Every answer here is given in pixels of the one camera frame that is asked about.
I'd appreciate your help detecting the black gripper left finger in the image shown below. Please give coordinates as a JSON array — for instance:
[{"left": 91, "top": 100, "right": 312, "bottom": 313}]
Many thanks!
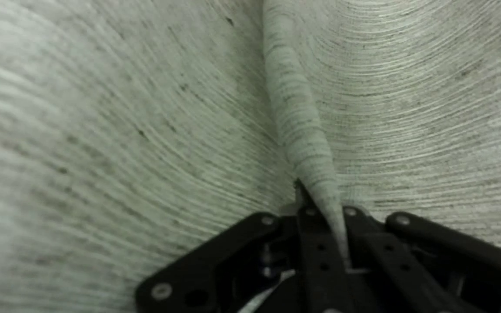
[{"left": 134, "top": 179, "right": 355, "bottom": 313}]

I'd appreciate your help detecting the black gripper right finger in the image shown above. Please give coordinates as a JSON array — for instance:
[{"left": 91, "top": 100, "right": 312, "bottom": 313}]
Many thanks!
[{"left": 343, "top": 205, "right": 501, "bottom": 313}]

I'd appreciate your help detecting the grey woven curtain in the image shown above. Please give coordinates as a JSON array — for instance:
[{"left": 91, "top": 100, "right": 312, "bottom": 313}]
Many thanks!
[{"left": 0, "top": 0, "right": 501, "bottom": 313}]

